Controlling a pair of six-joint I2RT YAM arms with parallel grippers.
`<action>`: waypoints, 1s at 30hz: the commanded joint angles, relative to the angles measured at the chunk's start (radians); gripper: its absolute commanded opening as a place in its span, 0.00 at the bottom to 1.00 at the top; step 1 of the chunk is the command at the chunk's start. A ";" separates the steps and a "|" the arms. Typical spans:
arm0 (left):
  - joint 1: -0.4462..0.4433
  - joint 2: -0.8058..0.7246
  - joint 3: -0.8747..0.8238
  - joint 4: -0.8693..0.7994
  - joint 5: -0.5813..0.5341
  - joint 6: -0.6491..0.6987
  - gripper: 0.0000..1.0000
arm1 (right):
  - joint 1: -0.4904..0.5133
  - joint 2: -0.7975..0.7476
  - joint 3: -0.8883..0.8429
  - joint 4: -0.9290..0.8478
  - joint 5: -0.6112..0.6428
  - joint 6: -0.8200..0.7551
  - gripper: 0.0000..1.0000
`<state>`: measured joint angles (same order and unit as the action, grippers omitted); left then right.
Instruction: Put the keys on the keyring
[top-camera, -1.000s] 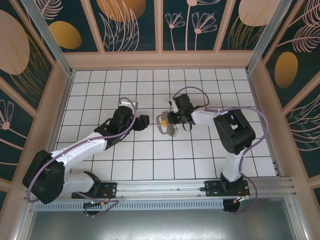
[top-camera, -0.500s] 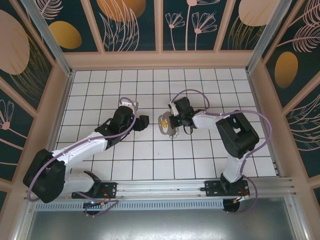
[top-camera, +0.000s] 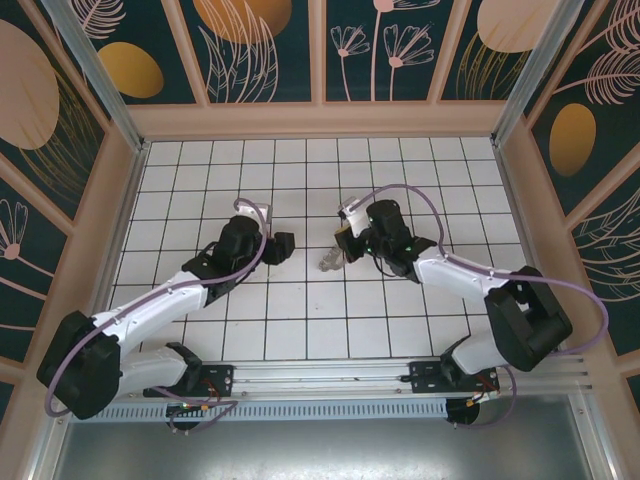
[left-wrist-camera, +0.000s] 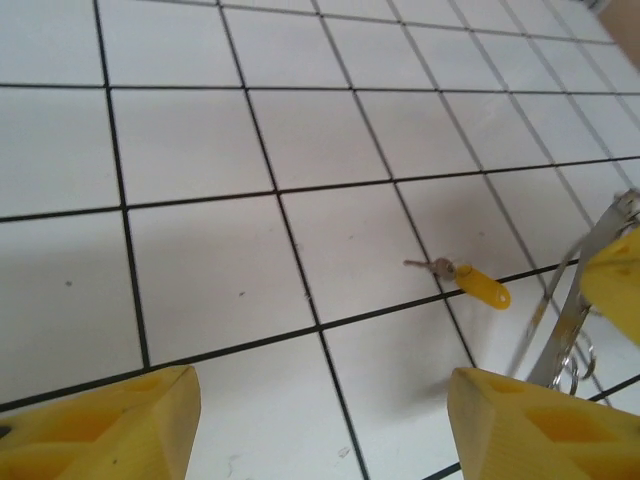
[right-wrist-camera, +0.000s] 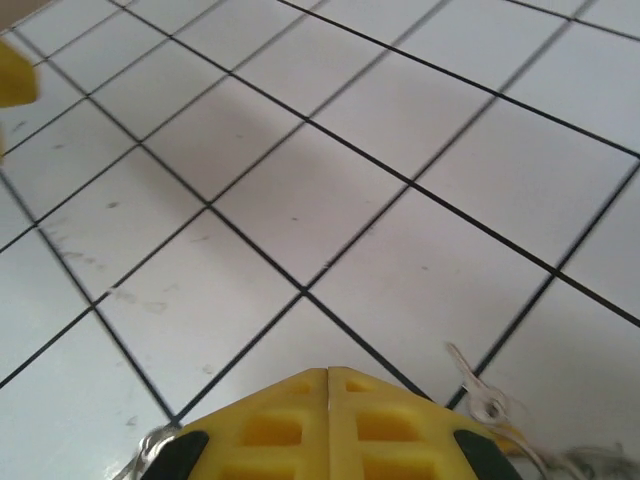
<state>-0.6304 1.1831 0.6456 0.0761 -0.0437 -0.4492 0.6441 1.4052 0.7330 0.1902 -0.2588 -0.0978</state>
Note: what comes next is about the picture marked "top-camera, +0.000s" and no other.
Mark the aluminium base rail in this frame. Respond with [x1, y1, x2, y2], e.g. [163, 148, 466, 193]
[143, 360, 501, 400]

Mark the grey metal sheet panel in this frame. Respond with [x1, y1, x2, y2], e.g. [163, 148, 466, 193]
[29, 394, 619, 480]

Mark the aluminium frame post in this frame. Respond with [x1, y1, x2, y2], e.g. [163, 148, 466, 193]
[49, 0, 152, 154]
[27, 418, 70, 480]
[569, 392, 621, 480]
[492, 0, 575, 146]

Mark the aluminium frame rail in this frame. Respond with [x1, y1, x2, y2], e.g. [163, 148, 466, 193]
[87, 141, 151, 346]
[494, 142, 540, 274]

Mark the yellow wire connector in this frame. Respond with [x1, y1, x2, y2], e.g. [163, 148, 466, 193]
[464, 388, 501, 407]

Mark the slotted grey cable duct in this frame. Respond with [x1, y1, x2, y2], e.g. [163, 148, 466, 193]
[97, 397, 449, 422]

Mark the small metal screw object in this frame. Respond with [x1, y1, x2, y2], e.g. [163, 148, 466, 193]
[317, 246, 347, 275]

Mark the small circuit board with LED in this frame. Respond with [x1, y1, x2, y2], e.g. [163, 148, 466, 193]
[166, 398, 214, 417]

